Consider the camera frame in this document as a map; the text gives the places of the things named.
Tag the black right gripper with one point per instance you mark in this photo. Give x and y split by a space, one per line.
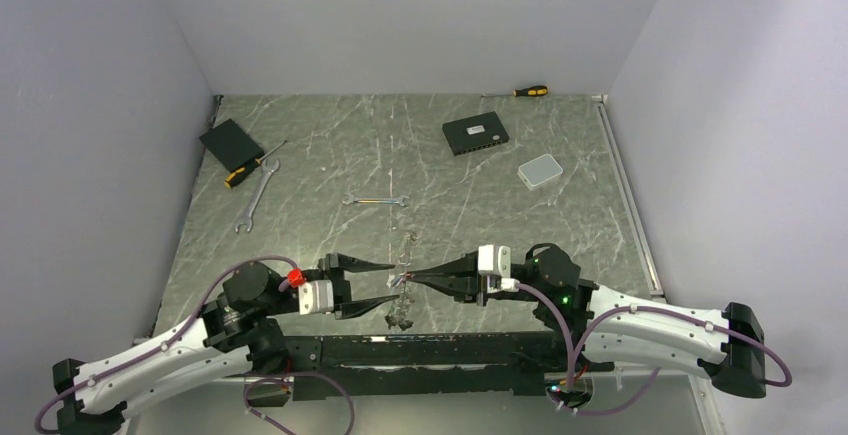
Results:
459 278

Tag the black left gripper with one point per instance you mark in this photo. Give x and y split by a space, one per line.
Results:
336 264

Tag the large metal keyring with chain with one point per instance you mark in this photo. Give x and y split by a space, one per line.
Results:
397 315

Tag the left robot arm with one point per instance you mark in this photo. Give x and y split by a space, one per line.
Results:
233 333

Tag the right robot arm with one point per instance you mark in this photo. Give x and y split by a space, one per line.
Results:
608 326

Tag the small silver wrench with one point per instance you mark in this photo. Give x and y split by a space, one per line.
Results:
350 199

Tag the large silver wrench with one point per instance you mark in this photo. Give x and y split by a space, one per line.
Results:
244 223

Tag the white plastic box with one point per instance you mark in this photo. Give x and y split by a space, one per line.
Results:
539 171

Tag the orange black screwdriver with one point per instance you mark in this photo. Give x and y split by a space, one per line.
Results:
239 175

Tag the black flat box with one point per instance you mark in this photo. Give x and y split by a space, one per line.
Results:
231 145

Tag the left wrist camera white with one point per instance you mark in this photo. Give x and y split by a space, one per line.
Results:
314 297

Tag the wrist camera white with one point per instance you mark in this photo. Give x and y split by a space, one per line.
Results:
494 269
314 297

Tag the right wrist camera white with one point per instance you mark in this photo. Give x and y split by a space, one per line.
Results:
494 269

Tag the black network switch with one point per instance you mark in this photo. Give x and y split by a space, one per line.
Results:
475 133

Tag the orange screwdriver at wall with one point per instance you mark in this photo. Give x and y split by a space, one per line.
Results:
528 92

